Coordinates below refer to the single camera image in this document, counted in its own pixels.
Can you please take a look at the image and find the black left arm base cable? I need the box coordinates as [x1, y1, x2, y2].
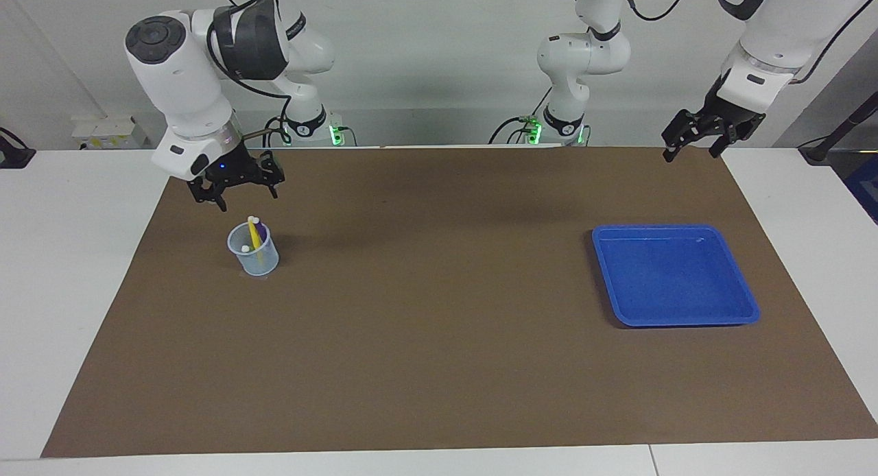
[488, 85, 553, 145]

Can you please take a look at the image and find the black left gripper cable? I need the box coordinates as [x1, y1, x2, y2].
[621, 0, 878, 86]

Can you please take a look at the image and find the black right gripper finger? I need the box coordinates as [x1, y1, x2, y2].
[187, 178, 228, 212]
[252, 150, 286, 200]

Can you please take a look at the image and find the blue plastic tray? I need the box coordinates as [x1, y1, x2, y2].
[591, 224, 761, 328]

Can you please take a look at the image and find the brown table mat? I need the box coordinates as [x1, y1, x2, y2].
[41, 147, 878, 458]

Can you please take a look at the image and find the translucent plastic cup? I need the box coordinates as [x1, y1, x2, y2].
[227, 222, 280, 277]

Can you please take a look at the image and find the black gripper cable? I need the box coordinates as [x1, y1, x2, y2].
[206, 0, 292, 151]
[621, 0, 878, 86]

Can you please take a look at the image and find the black stand base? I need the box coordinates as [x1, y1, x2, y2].
[0, 126, 36, 169]

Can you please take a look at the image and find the white power strip box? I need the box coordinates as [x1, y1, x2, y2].
[71, 115, 148, 150]

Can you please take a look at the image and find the black tripod pole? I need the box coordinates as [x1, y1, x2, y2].
[798, 92, 878, 165]

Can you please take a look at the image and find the blue box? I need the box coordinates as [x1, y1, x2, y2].
[845, 154, 878, 224]

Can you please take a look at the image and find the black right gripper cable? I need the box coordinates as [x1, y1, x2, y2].
[206, 0, 292, 151]

